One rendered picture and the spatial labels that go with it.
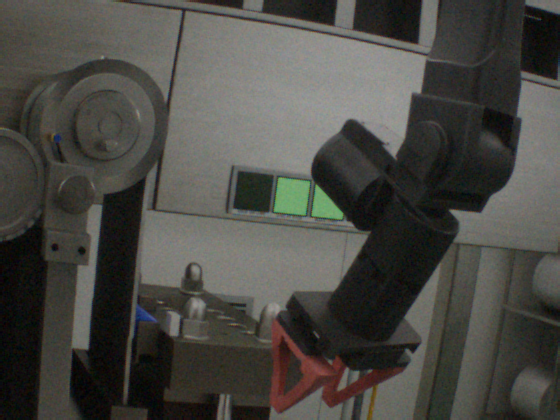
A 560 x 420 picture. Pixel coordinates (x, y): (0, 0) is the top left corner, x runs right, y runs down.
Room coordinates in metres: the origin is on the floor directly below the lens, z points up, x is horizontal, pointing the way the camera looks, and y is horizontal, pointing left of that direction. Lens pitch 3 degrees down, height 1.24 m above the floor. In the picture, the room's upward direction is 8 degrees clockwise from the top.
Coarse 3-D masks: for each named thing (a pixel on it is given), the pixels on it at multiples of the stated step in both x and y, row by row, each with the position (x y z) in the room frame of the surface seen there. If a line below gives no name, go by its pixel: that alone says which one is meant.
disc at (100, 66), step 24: (72, 72) 1.01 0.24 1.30; (96, 72) 1.02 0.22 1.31; (120, 72) 1.04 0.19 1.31; (144, 72) 1.05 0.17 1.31; (48, 96) 1.01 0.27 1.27; (48, 120) 1.01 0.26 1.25; (72, 120) 1.02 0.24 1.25; (168, 120) 1.06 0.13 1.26; (48, 144) 1.01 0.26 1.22; (144, 168) 1.05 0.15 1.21; (96, 192) 1.03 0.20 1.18
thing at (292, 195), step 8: (280, 184) 1.46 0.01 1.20; (288, 184) 1.46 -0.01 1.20; (296, 184) 1.47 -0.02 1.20; (304, 184) 1.47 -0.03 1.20; (280, 192) 1.46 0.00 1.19; (288, 192) 1.46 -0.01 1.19; (296, 192) 1.47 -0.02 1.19; (304, 192) 1.47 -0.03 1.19; (280, 200) 1.46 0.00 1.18; (288, 200) 1.47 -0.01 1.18; (296, 200) 1.47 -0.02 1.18; (304, 200) 1.47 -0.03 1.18; (280, 208) 1.46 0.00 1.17; (288, 208) 1.47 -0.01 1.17; (296, 208) 1.47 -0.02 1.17; (304, 208) 1.47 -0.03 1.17
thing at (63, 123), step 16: (96, 80) 1.02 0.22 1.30; (112, 80) 1.03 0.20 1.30; (128, 80) 1.04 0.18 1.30; (80, 96) 1.02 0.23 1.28; (128, 96) 1.04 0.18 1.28; (144, 96) 1.04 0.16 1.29; (64, 112) 1.01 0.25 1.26; (144, 112) 1.04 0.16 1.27; (64, 128) 1.01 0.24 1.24; (144, 128) 1.05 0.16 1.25; (64, 144) 1.01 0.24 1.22; (144, 144) 1.05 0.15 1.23; (80, 160) 1.02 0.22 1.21; (112, 160) 1.03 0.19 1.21; (128, 160) 1.04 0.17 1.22; (96, 176) 1.03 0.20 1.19; (112, 176) 1.04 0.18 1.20
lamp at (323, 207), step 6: (318, 186) 1.48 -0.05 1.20; (318, 192) 1.48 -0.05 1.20; (324, 192) 1.49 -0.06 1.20; (318, 198) 1.48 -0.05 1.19; (324, 198) 1.49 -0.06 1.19; (318, 204) 1.48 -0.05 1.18; (324, 204) 1.49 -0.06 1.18; (330, 204) 1.49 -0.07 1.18; (312, 210) 1.48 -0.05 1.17; (318, 210) 1.48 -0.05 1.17; (324, 210) 1.49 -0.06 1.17; (330, 210) 1.49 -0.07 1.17; (336, 210) 1.49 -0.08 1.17; (318, 216) 1.48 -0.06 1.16; (324, 216) 1.49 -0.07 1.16; (330, 216) 1.49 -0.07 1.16; (336, 216) 1.49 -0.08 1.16; (342, 216) 1.50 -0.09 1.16
